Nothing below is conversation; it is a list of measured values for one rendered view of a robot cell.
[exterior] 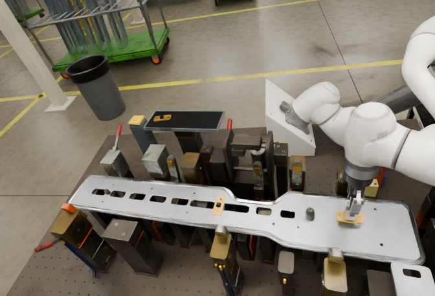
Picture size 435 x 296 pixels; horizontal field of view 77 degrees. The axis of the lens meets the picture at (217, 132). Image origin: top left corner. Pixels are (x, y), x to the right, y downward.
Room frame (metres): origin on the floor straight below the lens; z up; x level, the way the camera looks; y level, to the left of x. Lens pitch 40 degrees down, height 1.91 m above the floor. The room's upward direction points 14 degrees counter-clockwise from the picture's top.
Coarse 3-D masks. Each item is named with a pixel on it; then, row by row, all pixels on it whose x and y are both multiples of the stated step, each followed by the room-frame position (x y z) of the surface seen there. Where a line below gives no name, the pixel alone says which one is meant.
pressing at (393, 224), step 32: (128, 192) 0.84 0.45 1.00; (160, 192) 0.79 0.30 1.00; (192, 192) 0.75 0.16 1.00; (224, 192) 0.71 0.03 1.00; (288, 192) 0.63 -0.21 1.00; (192, 224) 0.60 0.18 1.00; (224, 224) 0.57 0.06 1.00; (256, 224) 0.54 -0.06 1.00; (288, 224) 0.51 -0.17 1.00; (320, 224) 0.48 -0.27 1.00; (352, 224) 0.45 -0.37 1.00; (384, 224) 0.42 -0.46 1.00; (352, 256) 0.35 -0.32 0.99; (384, 256) 0.33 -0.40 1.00; (416, 256) 0.31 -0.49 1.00
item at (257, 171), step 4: (256, 164) 0.72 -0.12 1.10; (260, 164) 0.72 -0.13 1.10; (256, 168) 0.71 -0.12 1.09; (260, 168) 0.71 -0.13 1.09; (256, 172) 0.71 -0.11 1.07; (260, 172) 0.71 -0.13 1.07; (256, 176) 0.71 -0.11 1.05; (260, 176) 0.71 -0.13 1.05; (256, 180) 0.71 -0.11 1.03; (260, 180) 0.70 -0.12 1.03; (256, 184) 0.71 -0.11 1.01; (260, 184) 0.70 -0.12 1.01
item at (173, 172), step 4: (168, 156) 0.89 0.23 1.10; (172, 156) 0.88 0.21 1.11; (168, 160) 0.87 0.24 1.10; (172, 160) 0.87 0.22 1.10; (168, 164) 0.87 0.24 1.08; (172, 164) 0.86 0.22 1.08; (176, 164) 0.87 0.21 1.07; (172, 168) 0.86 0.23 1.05; (176, 168) 0.86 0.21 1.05; (172, 172) 0.86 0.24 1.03; (176, 172) 0.85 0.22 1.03; (172, 176) 0.86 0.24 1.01; (176, 176) 0.85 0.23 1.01; (180, 176) 0.86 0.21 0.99
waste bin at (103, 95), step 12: (84, 60) 3.46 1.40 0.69; (96, 60) 3.46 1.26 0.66; (72, 72) 3.28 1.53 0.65; (84, 72) 3.02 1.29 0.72; (96, 72) 3.06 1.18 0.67; (108, 72) 3.20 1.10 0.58; (84, 84) 3.04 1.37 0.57; (96, 84) 3.05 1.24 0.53; (108, 84) 3.13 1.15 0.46; (84, 96) 3.10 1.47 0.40; (96, 96) 3.05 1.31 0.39; (108, 96) 3.09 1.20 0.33; (120, 96) 3.25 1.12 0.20; (96, 108) 3.07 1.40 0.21; (108, 108) 3.06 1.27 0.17; (120, 108) 3.15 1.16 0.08
